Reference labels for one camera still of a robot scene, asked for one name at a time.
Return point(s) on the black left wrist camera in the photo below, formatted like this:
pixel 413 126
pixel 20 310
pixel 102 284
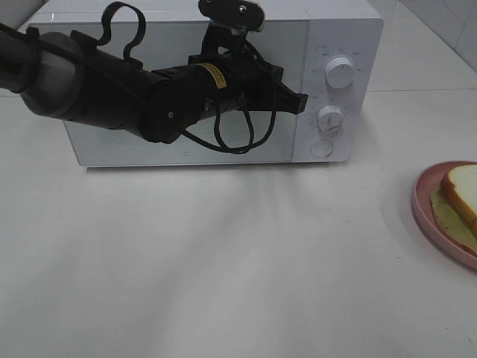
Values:
pixel 247 15

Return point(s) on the white timer knob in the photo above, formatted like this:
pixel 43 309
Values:
pixel 329 118

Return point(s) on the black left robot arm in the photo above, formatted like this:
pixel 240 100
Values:
pixel 69 77

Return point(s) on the round door release button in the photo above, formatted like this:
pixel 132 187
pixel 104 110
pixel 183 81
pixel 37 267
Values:
pixel 322 148

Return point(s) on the pink round plate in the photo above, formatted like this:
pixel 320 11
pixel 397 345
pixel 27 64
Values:
pixel 424 184

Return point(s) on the white upper microwave knob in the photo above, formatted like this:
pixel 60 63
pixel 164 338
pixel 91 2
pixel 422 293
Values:
pixel 340 71

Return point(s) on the white microwave oven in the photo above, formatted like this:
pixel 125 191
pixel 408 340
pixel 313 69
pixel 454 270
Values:
pixel 299 36

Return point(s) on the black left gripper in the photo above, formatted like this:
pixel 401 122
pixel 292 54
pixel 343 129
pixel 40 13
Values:
pixel 243 70

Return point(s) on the yellow egg sheet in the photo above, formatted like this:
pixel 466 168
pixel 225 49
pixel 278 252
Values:
pixel 452 224

